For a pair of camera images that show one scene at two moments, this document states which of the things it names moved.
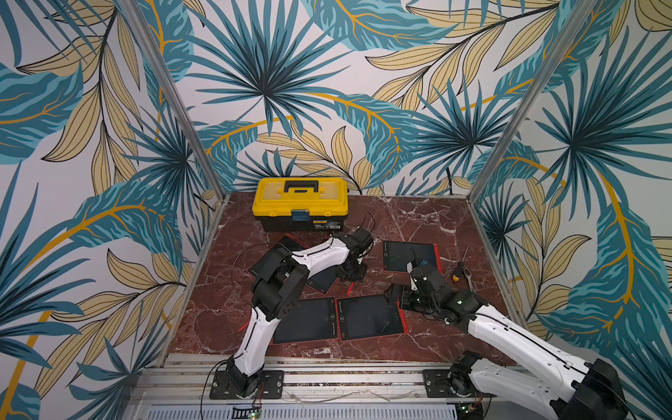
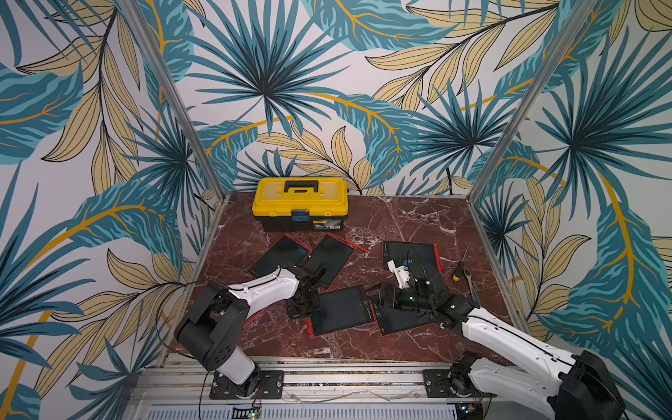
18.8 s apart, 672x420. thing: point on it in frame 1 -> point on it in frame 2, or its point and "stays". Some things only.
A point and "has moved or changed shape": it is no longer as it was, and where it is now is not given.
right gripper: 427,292 stays
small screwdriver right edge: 468,274 stays
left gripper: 356,278 -> 294,313
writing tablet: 313,318 has moved or changed shape
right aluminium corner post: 584,9 stays
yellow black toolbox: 300,204 stays
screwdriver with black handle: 459,268 stays
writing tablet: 371,316 has moved or changed shape
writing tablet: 396,255 stays
